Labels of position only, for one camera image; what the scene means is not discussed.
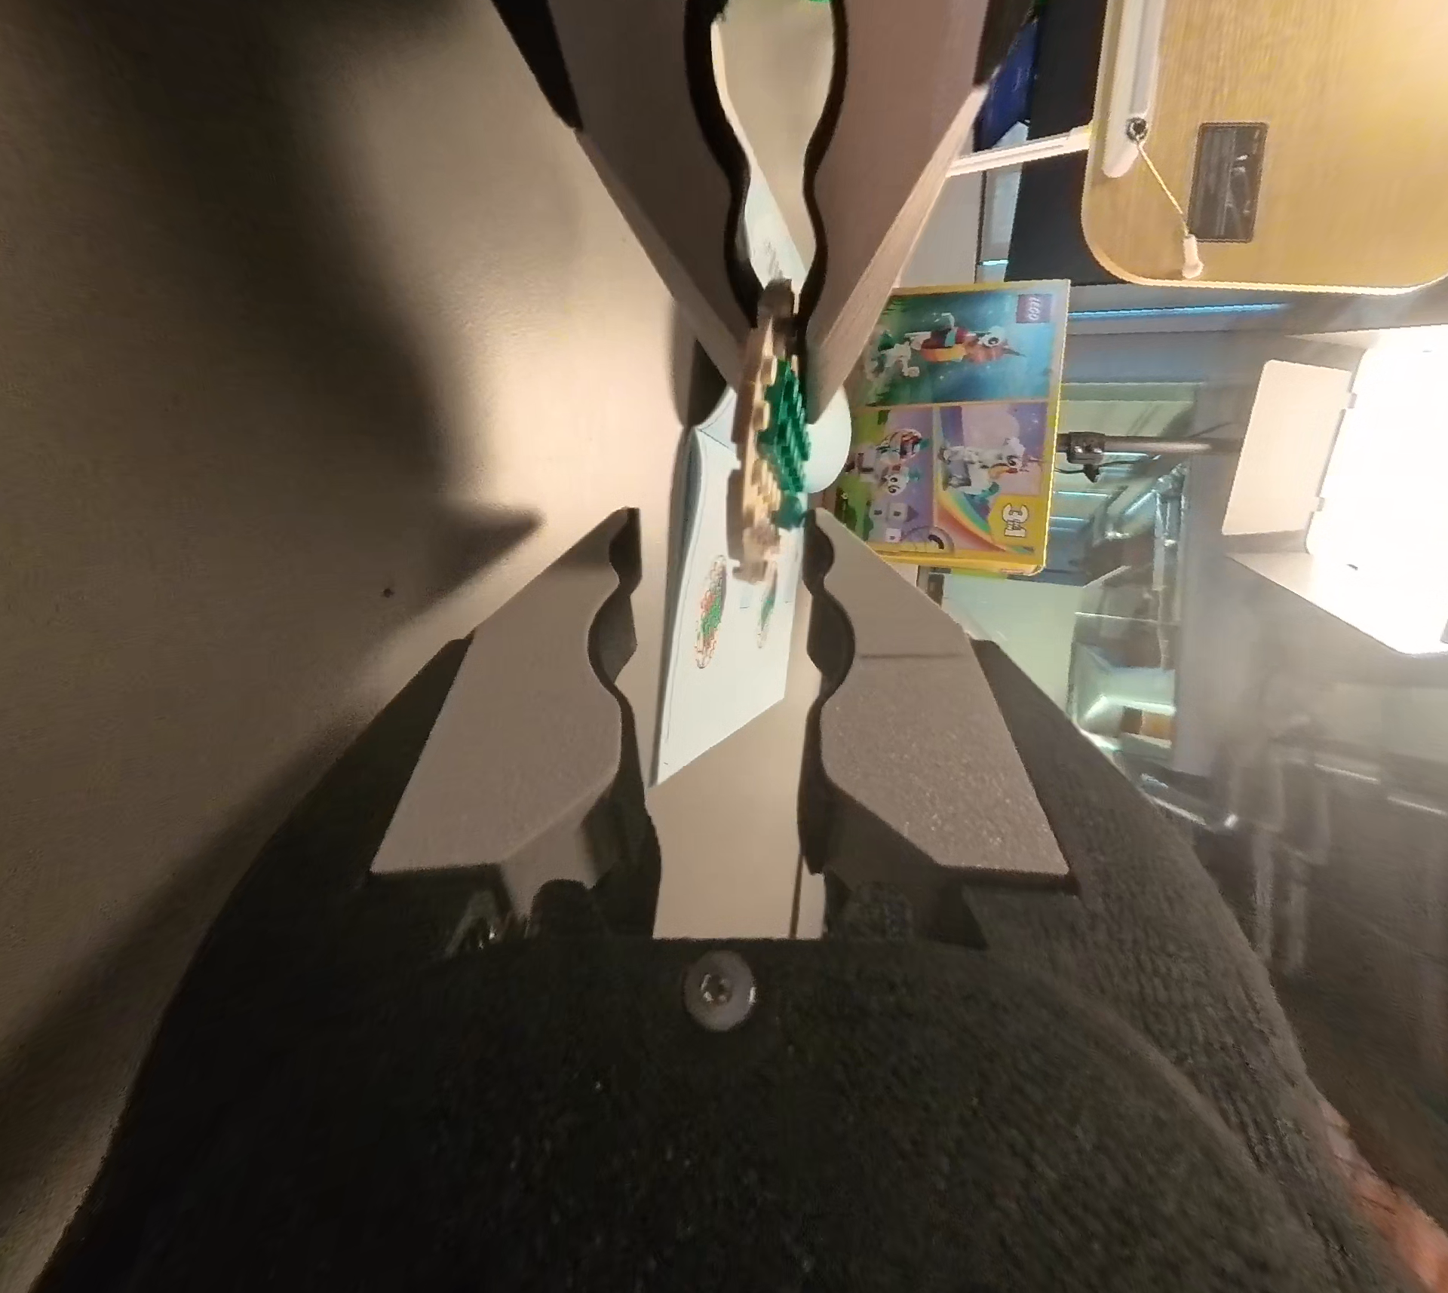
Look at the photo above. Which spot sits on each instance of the yellow lego box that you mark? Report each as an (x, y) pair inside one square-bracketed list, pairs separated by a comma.
[(962, 445)]

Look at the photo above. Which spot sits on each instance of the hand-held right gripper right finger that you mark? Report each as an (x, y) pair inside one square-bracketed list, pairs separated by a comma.
[(940, 751)]

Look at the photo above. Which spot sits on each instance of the white lego instruction booklet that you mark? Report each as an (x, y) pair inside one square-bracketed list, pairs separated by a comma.
[(713, 658)]

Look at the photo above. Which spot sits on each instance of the black label plate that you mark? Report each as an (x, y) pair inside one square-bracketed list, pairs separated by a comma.
[(1231, 181)]

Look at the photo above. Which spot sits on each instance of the glass display case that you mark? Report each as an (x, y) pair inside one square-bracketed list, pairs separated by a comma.
[(1121, 658)]

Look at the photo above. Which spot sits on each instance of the wooden board with white frame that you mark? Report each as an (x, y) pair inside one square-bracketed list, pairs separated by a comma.
[(1303, 15)]

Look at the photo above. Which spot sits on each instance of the blue box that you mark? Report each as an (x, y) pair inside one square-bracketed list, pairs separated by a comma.
[(1018, 88)]

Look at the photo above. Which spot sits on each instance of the black clamp on metal rod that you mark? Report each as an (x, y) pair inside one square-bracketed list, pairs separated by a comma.
[(1085, 454)]

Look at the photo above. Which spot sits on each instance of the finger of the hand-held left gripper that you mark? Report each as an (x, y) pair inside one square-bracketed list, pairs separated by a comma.
[(916, 15), (623, 15)]

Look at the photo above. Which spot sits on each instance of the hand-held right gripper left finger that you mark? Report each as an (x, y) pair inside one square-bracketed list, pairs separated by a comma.
[(509, 751)]

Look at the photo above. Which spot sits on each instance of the white panel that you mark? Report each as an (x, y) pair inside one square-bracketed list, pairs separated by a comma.
[(1336, 477)]

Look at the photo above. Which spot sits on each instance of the tan and green lego assembly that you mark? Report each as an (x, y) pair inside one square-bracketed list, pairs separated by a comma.
[(770, 432)]

